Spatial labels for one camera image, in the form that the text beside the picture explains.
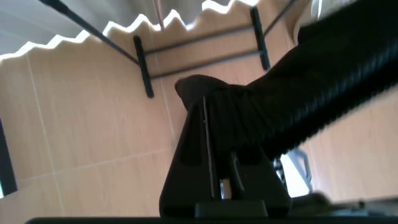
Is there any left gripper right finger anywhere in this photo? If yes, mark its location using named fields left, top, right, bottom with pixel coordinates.
left=229, top=147, right=293, bottom=218

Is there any black garment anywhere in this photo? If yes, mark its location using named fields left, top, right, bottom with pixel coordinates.
left=174, top=0, right=398, bottom=180

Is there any pink clothes hanger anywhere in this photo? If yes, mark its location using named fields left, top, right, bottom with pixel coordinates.
left=153, top=0, right=166, bottom=31

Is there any black clothes rack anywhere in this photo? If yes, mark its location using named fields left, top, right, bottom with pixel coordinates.
left=38, top=0, right=300, bottom=99

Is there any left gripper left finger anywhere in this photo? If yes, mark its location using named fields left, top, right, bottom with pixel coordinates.
left=159, top=96, right=218, bottom=218

